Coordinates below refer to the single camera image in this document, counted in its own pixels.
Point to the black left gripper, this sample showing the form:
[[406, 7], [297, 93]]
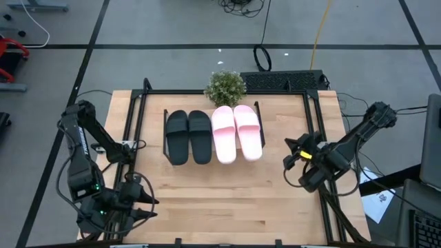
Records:
[[127, 196]]

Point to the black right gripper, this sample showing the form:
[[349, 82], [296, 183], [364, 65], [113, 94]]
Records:
[[315, 148]]

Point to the pink rubber slide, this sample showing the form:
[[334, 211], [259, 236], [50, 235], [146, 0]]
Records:
[[224, 137], [248, 134]]

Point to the black rubber slide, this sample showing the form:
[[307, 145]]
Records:
[[177, 141], [200, 141]]

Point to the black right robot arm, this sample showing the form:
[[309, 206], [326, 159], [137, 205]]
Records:
[[361, 131]]

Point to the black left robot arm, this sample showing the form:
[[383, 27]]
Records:
[[79, 162]]

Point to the yellow tape tag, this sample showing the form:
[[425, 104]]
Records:
[[306, 155]]

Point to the black table clamp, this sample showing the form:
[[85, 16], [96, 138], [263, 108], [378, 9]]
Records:
[[278, 243], [177, 242]]

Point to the black keyboard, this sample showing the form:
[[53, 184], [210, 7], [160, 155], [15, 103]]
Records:
[[427, 230], [282, 81]]

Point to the small green potted plant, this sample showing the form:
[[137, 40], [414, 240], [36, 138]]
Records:
[[225, 87]]

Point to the white paper sheet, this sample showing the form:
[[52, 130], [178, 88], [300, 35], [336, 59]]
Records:
[[377, 203]]

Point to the black beam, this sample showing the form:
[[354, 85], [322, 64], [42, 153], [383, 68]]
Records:
[[389, 180]]

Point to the grey laptop lid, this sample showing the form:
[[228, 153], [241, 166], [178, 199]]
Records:
[[432, 144]]

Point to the red and black cart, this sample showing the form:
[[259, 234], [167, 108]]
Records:
[[10, 65]]

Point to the black caster wheel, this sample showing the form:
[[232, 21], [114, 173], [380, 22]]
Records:
[[7, 17], [21, 33]]

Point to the grey furniture foot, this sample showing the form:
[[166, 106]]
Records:
[[38, 5]]

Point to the wooden shelf with black frame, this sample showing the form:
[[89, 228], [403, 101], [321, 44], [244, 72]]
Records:
[[165, 134]]

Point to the black aluminium table frame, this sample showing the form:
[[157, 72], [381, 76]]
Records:
[[172, 92]]

